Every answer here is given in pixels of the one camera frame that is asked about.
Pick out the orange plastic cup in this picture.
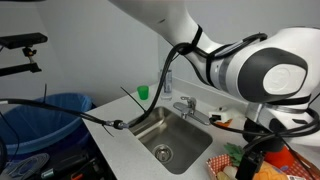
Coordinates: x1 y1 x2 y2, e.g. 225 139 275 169
216 119 233 129

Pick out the black cable bundle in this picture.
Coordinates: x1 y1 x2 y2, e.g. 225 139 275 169
0 24 320 180

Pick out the clear water bottle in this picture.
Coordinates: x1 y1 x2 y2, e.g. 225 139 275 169
158 68 174 102

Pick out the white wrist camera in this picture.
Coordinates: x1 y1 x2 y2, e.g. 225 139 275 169
208 106 235 123

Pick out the black tool pile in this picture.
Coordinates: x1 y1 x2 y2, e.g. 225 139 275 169
39 149 108 180

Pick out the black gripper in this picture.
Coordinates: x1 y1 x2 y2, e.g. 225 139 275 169
235 149 265 180

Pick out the orange pineapple plushie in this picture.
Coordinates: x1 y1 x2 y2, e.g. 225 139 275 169
223 142 290 180

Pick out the red round plushie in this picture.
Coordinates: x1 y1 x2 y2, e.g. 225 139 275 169
264 145 296 170

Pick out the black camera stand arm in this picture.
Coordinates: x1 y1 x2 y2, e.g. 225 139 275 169
0 46 43 78

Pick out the chrome sink faucet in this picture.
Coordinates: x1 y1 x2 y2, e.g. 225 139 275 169
172 96 212 127

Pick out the trash bin with blue bag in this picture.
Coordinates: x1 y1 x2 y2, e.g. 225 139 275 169
0 92 94 156

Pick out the stainless steel sink basin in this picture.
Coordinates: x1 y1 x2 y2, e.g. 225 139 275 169
127 106 214 176

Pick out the metal sink drain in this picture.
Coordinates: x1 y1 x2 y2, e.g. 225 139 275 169
152 144 174 164

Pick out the basket of toy food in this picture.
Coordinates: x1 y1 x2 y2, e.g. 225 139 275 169
206 152 320 180

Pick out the black bar camera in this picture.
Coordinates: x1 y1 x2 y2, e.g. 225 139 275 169
0 32 49 50

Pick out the green plastic cup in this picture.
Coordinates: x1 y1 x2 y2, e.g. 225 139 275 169
136 85 150 101

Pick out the yellow banana plushie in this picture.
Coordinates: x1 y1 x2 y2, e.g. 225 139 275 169
216 165 240 180

